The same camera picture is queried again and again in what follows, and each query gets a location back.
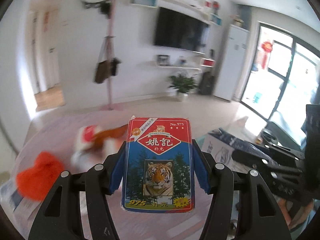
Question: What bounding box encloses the tiger playing card box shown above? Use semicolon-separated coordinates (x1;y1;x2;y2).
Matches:
121;116;195;213

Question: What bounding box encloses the orange snack bag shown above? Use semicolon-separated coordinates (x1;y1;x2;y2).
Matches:
91;124;128;150

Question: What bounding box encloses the pink white tissue pack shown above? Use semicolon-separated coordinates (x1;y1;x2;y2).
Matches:
1;179;39;219

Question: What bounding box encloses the red fluffy cloth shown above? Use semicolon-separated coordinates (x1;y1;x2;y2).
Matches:
16;151;65;202

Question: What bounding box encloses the grey fruit bowl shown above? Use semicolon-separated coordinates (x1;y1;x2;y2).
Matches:
258;128;278;145

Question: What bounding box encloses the red white paper cup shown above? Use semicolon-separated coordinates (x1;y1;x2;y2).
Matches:
71;125;102;165

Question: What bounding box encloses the pink floral tablecloth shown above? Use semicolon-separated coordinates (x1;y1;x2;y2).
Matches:
10;109;235;240

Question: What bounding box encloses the sliding glass balcony door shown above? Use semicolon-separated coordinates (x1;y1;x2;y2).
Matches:
241;23;319;134

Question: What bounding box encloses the dark acoustic guitar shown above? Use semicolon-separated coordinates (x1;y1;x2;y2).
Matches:
198;48;217;96

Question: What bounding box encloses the pink coat rack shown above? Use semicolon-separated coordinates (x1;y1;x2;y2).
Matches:
101;0;117;111

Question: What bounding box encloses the red chinese knot decoration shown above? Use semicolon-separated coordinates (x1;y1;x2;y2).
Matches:
261;41;273;69

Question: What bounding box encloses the potted green plant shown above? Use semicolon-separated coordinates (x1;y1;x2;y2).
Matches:
169;73;197;102

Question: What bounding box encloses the red white box shelf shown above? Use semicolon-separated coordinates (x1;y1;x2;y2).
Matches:
200;58;215;68

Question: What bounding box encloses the white standing air conditioner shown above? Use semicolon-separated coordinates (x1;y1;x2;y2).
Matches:
213;24;249;101

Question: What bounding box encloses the brown tote bag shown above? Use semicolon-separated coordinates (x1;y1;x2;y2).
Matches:
93;36;108;84

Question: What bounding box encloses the small black bag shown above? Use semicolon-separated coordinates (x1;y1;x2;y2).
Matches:
111;57;122;76

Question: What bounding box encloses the framed butterfly picture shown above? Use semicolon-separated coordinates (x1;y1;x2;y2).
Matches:
156;55;170;66

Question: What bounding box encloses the white interior door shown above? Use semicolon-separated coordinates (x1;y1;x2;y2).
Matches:
46;9;60;88

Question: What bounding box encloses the white curved upper shelf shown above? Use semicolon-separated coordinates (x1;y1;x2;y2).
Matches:
163;0;210;23

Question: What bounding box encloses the blue white box shelf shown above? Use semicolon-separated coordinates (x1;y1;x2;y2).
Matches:
130;0;158;8

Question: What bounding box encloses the white lower wall shelf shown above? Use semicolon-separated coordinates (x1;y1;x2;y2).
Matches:
153;61;202;72

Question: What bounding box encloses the wall mounted black television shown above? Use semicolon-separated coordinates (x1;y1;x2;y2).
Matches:
153;7;210;54

